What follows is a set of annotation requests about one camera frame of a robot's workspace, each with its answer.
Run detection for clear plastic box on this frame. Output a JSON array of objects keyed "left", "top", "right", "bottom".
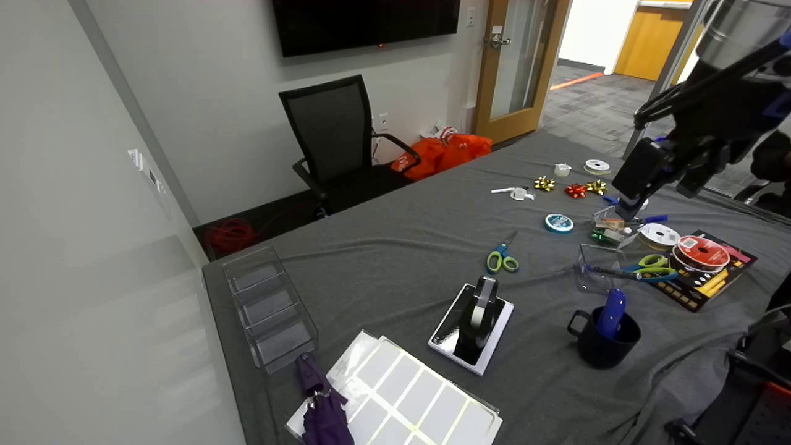
[{"left": 574, "top": 242, "right": 625, "bottom": 295}]

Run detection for green and blue scissors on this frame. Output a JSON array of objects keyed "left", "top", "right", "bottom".
[{"left": 601, "top": 256, "right": 676, "bottom": 283}]

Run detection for gold gift bow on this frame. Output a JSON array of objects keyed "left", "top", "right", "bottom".
[
  {"left": 586, "top": 180, "right": 607, "bottom": 195},
  {"left": 533, "top": 177, "right": 557, "bottom": 194}
]

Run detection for orange bag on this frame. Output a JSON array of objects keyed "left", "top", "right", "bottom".
[{"left": 391, "top": 135, "right": 491, "bottom": 180}]

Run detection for black mug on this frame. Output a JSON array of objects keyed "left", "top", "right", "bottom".
[{"left": 565, "top": 306, "right": 642, "bottom": 369}]

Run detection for black office chair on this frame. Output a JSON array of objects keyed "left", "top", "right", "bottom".
[{"left": 280, "top": 75, "right": 421, "bottom": 215}]

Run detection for clear plastic tray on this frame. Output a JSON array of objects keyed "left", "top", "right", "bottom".
[{"left": 223, "top": 251, "right": 313, "bottom": 374}]

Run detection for black colourful book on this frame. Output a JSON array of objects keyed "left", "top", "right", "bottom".
[{"left": 655, "top": 230, "right": 757, "bottom": 311}]

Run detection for purple cloth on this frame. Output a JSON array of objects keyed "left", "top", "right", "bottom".
[{"left": 297, "top": 355, "right": 353, "bottom": 445}]

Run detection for red gift bow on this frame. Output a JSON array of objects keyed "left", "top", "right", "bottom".
[{"left": 564, "top": 183, "right": 589, "bottom": 201}]

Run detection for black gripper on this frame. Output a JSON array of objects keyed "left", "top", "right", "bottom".
[{"left": 613, "top": 95, "right": 767, "bottom": 221}]

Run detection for white ribbon spool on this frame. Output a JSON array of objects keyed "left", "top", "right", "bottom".
[
  {"left": 584, "top": 159, "right": 610, "bottom": 173},
  {"left": 641, "top": 222, "right": 679, "bottom": 248}
]

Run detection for wall-mounted black television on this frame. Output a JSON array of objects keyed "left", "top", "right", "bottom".
[{"left": 271, "top": 0, "right": 460, "bottom": 57}]

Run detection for blue marker in mug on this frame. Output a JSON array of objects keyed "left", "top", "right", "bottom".
[{"left": 596, "top": 288, "right": 625, "bottom": 340}]

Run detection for grey tablecloth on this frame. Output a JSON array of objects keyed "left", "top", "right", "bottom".
[{"left": 203, "top": 135, "right": 791, "bottom": 445}]

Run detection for green-handled scissors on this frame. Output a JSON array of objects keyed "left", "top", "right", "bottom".
[{"left": 485, "top": 237, "right": 521, "bottom": 276}]

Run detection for black tape dispenser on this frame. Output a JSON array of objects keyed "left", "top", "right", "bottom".
[{"left": 463, "top": 278, "right": 500, "bottom": 346}]

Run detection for red ribbon spool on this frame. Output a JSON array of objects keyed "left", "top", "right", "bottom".
[{"left": 673, "top": 235, "right": 732, "bottom": 273}]

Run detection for clear cup with supplies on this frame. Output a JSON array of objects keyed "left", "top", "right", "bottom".
[{"left": 590, "top": 205, "right": 638, "bottom": 248}]

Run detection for wooden door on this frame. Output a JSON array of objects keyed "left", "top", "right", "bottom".
[{"left": 473, "top": 0, "right": 571, "bottom": 143}]

